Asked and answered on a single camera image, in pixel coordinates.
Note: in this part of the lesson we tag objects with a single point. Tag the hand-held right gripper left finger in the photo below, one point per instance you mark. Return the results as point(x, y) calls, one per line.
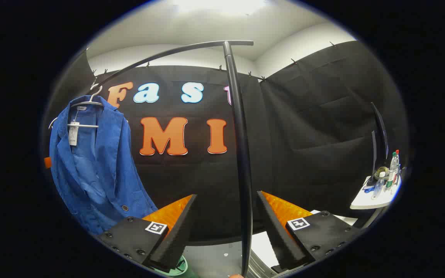
point(176, 239)

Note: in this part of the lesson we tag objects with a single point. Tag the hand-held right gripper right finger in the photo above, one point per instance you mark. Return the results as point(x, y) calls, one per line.
point(280, 239)

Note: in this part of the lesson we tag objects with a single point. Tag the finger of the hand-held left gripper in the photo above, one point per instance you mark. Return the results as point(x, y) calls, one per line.
point(47, 162)

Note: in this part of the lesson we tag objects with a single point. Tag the green laundry hamper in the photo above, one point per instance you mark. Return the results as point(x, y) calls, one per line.
point(182, 266)

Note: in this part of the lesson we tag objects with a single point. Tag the white plastic clothes hanger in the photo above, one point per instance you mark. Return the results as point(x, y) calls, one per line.
point(87, 126)

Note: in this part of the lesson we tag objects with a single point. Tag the black metal clothes rack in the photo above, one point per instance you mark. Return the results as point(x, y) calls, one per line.
point(242, 154)

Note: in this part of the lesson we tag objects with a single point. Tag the white table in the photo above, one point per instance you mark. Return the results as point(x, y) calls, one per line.
point(365, 200)

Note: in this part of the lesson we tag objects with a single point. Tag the black backdrop cloth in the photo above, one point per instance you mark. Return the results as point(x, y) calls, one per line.
point(303, 135)

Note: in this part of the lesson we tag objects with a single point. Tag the small clear plastic bottle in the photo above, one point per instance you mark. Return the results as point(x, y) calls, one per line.
point(379, 185)

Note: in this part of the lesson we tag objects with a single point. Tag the round tape roll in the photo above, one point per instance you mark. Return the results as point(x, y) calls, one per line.
point(381, 170)

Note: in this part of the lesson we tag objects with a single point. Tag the green cap plastic bottle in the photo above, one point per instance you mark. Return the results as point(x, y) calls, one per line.
point(392, 170)

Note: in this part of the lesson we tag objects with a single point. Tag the red cap plastic bottle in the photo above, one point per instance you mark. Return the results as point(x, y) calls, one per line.
point(398, 162)

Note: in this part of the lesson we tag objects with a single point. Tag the dark monitor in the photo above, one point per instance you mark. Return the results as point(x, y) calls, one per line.
point(381, 127)

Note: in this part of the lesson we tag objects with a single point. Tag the ceiling light panel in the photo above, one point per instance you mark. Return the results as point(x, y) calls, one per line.
point(222, 4)

